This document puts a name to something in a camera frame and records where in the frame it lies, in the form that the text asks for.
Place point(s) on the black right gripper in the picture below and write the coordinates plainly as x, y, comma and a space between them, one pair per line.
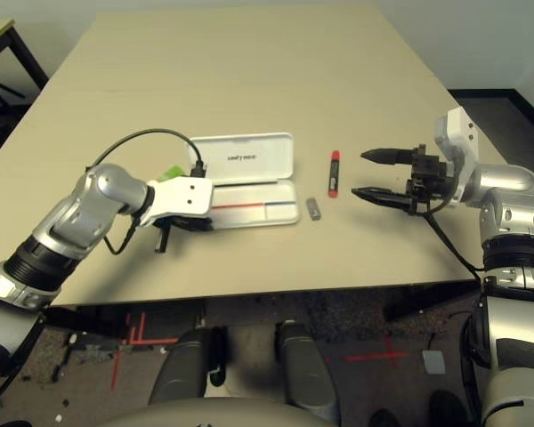
429, 182

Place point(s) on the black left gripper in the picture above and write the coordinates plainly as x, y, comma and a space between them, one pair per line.
162, 236

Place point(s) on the red and black marker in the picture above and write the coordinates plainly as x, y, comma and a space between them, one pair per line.
334, 178

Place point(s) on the green eraser stick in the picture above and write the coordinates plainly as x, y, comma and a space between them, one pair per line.
173, 172

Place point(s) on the small black sharpener block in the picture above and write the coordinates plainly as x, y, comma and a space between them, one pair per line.
314, 209

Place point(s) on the white hinged pencil case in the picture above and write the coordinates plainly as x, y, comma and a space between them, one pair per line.
249, 155

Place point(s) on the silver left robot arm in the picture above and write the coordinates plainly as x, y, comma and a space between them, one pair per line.
71, 213

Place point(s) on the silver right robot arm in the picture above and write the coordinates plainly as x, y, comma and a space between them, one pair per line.
507, 187

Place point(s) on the grey robot left leg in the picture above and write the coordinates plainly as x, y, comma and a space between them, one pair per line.
180, 369

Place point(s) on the grey robot leg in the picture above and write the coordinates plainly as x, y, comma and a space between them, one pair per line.
180, 369
307, 369

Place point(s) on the grey robot right leg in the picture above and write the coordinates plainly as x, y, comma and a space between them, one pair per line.
307, 369

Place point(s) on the grey robot torso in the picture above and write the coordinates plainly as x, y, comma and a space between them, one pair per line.
213, 413

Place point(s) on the grey floor square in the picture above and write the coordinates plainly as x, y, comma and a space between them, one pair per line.
433, 361

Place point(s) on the black bystander shoe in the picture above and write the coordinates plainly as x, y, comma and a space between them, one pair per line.
382, 419
447, 409

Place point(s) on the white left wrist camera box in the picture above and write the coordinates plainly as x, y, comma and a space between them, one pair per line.
182, 195

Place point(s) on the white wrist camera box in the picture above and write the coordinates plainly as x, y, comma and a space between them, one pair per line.
456, 133
182, 195

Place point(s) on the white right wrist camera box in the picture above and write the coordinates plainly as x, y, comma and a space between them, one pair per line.
456, 133

